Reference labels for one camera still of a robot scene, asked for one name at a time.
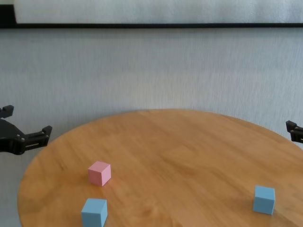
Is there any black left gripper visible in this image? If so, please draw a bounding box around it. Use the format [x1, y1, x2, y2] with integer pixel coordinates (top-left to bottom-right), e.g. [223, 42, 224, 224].
[0, 105, 53, 156]

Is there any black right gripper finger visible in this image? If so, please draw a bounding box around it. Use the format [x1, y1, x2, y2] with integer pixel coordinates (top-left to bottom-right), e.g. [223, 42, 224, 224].
[285, 120, 303, 143]

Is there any blue cube block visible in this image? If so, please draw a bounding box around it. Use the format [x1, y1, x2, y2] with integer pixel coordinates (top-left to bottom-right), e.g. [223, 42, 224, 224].
[81, 198, 108, 227]
[252, 185, 276, 216]

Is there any pink cube block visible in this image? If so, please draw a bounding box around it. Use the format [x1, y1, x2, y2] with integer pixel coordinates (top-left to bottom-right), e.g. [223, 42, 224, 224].
[87, 160, 112, 187]

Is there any black wall rail strip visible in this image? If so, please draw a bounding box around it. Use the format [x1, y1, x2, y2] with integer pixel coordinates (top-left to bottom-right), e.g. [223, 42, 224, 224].
[0, 4, 303, 30]

